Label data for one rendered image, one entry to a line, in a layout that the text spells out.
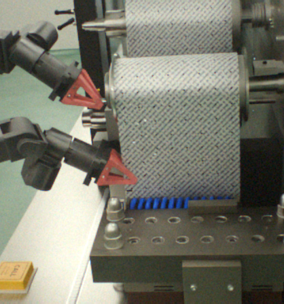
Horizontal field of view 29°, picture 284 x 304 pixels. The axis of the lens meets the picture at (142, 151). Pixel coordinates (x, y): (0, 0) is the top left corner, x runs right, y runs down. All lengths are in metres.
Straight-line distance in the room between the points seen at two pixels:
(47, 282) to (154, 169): 0.32
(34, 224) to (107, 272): 0.41
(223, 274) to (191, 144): 0.27
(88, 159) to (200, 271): 0.32
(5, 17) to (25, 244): 5.89
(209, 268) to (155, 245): 0.11
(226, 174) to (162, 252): 0.23
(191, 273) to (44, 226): 0.50
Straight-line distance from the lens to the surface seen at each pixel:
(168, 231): 1.03
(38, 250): 1.27
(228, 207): 1.07
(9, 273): 1.17
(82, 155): 1.08
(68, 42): 6.91
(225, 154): 1.08
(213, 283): 0.97
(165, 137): 1.07
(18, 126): 1.07
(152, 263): 0.98
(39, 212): 1.41
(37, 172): 1.12
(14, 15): 7.02
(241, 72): 1.05
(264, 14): 1.30
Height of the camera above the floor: 1.58
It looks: 24 degrees down
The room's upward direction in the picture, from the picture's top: 5 degrees counter-clockwise
